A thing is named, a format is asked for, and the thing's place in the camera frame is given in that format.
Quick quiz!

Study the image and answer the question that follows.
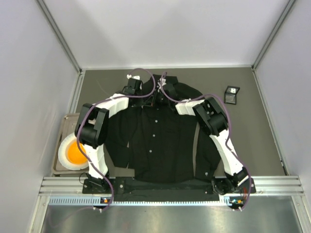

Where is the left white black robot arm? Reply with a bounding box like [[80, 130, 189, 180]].
[[74, 76, 142, 180]]

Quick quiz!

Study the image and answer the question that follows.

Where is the grey metal tray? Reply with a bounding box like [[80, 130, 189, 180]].
[[51, 113, 88, 176]]

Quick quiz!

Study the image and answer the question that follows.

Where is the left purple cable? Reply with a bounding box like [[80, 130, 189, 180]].
[[74, 67, 156, 212]]

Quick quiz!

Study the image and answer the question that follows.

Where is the small black open box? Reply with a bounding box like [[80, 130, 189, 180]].
[[224, 86, 240, 105]]

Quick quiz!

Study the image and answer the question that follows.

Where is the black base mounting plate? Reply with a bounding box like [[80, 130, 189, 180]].
[[82, 177, 257, 201]]

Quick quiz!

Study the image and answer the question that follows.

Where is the aluminium frame rail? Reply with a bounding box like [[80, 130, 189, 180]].
[[39, 176, 305, 196]]

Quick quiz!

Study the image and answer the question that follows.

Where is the purple cable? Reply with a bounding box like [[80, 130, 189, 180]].
[[159, 70, 255, 212], [74, 67, 156, 212]]

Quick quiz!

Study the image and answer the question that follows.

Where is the black button-up shirt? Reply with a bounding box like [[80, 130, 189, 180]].
[[104, 74, 225, 184]]

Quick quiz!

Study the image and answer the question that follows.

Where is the grey slotted cable duct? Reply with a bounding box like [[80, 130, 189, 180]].
[[48, 196, 242, 207]]

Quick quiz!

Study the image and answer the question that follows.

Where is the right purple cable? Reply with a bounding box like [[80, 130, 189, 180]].
[[159, 70, 255, 212]]

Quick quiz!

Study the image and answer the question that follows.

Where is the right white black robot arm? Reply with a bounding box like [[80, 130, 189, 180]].
[[144, 78, 252, 195]]

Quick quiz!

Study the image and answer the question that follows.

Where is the white bowl orange inside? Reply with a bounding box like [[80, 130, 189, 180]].
[[58, 133, 88, 171]]

